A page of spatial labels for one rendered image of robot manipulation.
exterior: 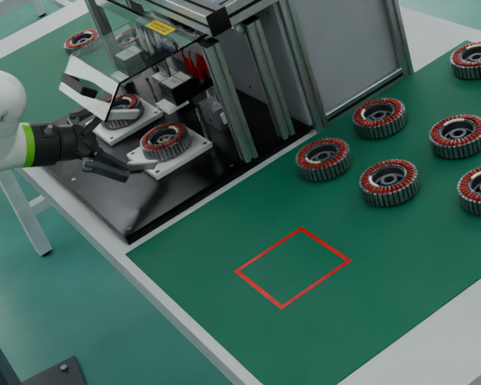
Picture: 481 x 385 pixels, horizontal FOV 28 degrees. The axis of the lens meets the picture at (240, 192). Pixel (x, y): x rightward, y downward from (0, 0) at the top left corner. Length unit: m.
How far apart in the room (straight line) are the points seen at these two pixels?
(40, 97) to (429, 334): 1.52
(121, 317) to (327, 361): 1.57
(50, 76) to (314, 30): 1.04
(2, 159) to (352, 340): 0.80
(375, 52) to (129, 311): 1.30
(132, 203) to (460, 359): 0.85
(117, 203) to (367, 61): 0.63
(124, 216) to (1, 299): 1.43
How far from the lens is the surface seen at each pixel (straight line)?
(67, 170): 2.28
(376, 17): 2.13
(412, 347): 1.54
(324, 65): 2.07
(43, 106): 2.68
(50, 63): 2.92
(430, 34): 2.37
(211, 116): 2.18
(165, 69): 2.36
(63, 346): 3.05
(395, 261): 1.69
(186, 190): 2.02
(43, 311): 3.24
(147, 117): 2.33
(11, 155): 1.96
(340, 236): 1.78
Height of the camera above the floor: 1.83
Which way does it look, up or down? 33 degrees down
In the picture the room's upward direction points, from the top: 20 degrees counter-clockwise
